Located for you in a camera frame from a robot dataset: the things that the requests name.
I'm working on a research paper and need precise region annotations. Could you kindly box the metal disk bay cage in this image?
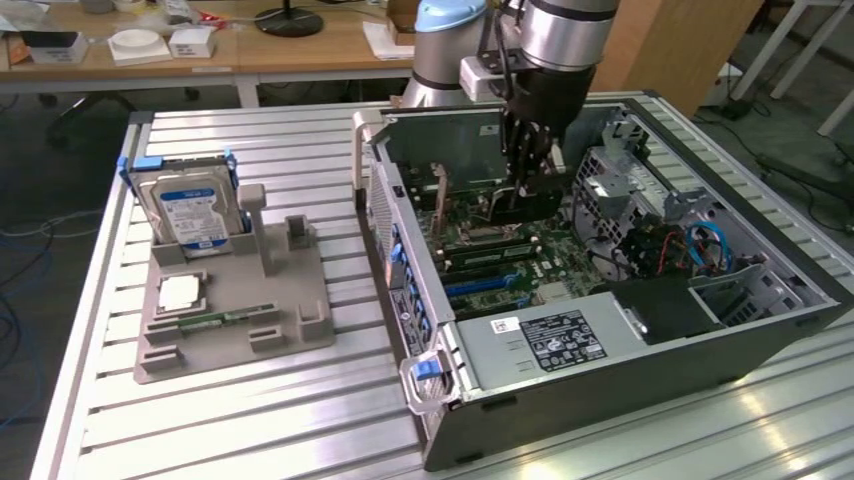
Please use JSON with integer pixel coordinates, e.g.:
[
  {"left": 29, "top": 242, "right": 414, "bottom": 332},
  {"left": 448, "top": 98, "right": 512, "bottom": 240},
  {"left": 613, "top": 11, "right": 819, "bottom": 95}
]
[{"left": 571, "top": 119, "right": 675, "bottom": 236}]

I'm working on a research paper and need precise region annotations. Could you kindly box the CPU socket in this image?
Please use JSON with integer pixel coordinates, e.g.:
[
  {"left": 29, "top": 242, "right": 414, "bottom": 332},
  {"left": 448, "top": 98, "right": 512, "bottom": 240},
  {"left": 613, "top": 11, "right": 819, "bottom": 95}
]
[{"left": 458, "top": 219, "right": 528, "bottom": 244}]

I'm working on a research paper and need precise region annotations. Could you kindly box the green motherboard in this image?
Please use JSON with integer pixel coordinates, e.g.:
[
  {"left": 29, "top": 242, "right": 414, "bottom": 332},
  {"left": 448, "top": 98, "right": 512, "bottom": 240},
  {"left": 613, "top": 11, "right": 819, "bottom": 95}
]
[{"left": 405, "top": 172, "right": 621, "bottom": 321}]

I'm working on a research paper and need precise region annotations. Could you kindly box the brown cardboard box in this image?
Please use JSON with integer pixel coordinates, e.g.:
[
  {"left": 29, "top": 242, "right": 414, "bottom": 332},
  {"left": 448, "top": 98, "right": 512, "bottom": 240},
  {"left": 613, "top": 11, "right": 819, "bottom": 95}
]
[{"left": 388, "top": 0, "right": 421, "bottom": 49}]

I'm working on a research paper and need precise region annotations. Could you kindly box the green RAM stick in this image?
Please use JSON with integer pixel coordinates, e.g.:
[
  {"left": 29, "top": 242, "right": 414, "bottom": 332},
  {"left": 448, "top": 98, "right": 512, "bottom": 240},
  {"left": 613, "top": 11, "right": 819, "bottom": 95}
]
[{"left": 173, "top": 307, "right": 276, "bottom": 332}]

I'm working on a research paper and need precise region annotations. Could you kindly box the blue expansion slot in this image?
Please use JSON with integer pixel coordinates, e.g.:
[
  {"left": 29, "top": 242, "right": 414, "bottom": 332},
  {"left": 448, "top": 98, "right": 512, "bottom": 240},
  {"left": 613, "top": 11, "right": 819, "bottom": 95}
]
[{"left": 444, "top": 273, "right": 523, "bottom": 299}]

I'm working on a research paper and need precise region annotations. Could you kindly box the red wire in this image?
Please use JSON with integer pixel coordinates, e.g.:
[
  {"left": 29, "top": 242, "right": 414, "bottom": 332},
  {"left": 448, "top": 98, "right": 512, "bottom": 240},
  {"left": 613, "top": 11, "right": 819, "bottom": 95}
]
[{"left": 655, "top": 234, "right": 685, "bottom": 274}]

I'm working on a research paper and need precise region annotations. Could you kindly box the hard disk with blue bracket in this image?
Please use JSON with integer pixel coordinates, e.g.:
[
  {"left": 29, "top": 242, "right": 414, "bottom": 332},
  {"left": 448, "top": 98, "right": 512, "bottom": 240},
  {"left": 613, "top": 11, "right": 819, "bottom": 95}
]
[{"left": 116, "top": 149, "right": 240, "bottom": 261}]

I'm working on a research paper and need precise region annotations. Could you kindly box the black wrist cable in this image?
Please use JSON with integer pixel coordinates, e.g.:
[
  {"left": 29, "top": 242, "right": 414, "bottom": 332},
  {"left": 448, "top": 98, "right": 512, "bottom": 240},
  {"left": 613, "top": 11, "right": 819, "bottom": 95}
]
[{"left": 476, "top": 0, "right": 528, "bottom": 119}]

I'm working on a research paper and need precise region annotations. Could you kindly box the wooden cabinet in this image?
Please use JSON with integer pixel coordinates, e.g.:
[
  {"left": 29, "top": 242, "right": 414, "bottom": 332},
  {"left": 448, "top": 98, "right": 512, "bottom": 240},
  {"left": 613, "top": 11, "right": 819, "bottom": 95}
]
[{"left": 585, "top": 0, "right": 767, "bottom": 117}]

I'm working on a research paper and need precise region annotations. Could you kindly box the small white labelled box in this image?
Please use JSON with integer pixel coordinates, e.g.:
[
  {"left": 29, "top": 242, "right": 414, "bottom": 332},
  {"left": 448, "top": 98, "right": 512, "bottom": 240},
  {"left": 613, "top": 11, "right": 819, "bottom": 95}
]
[{"left": 165, "top": 27, "right": 218, "bottom": 59}]

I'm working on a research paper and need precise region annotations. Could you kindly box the white paper stack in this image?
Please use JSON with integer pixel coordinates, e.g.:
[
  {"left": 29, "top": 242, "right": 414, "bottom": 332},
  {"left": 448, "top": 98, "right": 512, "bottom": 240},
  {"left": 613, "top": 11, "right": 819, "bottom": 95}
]
[{"left": 361, "top": 19, "right": 418, "bottom": 61}]

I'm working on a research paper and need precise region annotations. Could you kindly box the grey printed parts rack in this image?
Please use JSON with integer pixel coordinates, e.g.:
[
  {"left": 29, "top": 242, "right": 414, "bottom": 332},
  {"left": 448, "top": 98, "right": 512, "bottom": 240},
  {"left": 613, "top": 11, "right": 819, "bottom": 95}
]
[{"left": 132, "top": 183, "right": 337, "bottom": 386}]

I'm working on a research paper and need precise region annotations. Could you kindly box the blue wire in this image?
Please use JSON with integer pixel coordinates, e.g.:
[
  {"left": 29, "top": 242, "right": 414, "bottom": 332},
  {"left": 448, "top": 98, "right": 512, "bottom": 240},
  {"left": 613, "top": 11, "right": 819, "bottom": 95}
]
[{"left": 684, "top": 222, "right": 736, "bottom": 275}]

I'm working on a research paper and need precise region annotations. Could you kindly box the white box with black top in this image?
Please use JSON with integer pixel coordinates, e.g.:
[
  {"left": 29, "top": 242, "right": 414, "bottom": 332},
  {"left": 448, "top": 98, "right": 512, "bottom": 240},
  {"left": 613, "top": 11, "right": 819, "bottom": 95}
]
[{"left": 17, "top": 30, "right": 89, "bottom": 65}]

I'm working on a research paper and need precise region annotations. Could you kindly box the silver CPU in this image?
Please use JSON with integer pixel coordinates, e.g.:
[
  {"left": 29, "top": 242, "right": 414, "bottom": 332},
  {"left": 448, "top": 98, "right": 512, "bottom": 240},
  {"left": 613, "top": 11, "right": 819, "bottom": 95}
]
[{"left": 157, "top": 276, "right": 202, "bottom": 310}]

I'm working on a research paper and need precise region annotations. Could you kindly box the wooden desk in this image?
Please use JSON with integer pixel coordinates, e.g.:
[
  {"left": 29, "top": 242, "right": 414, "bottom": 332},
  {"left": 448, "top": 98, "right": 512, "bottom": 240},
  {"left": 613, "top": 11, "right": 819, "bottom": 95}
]
[{"left": 0, "top": 0, "right": 601, "bottom": 96}]

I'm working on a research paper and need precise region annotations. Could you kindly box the white box with round top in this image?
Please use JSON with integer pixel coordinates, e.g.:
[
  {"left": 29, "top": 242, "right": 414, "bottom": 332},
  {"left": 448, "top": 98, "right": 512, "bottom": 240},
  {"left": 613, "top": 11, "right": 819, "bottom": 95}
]
[{"left": 108, "top": 27, "right": 176, "bottom": 66}]

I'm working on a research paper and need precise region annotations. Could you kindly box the grey power supply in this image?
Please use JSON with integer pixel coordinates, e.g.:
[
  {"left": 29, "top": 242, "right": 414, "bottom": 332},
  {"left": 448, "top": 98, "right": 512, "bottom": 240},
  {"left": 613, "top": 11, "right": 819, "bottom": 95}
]
[{"left": 454, "top": 292, "right": 652, "bottom": 392}]

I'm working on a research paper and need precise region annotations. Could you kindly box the white table frame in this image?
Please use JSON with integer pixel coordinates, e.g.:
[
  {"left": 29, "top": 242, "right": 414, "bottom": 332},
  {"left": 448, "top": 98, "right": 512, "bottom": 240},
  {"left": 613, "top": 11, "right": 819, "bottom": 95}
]
[{"left": 729, "top": 0, "right": 854, "bottom": 137}]

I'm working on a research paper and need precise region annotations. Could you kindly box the black round lamp base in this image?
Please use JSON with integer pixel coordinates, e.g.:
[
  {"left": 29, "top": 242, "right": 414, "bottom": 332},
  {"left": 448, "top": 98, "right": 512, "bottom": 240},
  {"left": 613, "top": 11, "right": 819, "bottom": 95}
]
[{"left": 253, "top": 0, "right": 325, "bottom": 39}]

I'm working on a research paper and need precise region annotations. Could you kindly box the open dark PC case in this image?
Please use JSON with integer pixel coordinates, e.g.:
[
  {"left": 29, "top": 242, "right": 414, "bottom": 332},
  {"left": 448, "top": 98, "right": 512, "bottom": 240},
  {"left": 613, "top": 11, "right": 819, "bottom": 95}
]
[{"left": 350, "top": 89, "right": 845, "bottom": 474}]

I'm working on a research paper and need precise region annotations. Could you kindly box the installed black RAM stick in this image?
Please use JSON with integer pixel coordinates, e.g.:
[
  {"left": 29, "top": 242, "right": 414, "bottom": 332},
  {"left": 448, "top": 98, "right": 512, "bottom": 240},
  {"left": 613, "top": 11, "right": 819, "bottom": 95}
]
[{"left": 440, "top": 239, "right": 539, "bottom": 267}]

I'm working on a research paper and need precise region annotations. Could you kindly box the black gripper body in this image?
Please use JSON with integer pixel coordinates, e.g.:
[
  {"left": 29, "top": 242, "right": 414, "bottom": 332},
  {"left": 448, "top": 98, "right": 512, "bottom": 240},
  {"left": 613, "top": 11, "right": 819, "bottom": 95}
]
[{"left": 505, "top": 63, "right": 599, "bottom": 139}]

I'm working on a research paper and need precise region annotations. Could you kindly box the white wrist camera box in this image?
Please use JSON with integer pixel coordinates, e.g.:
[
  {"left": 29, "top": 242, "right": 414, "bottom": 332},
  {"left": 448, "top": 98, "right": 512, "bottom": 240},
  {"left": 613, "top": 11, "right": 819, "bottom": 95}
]
[{"left": 457, "top": 54, "right": 509, "bottom": 101}]

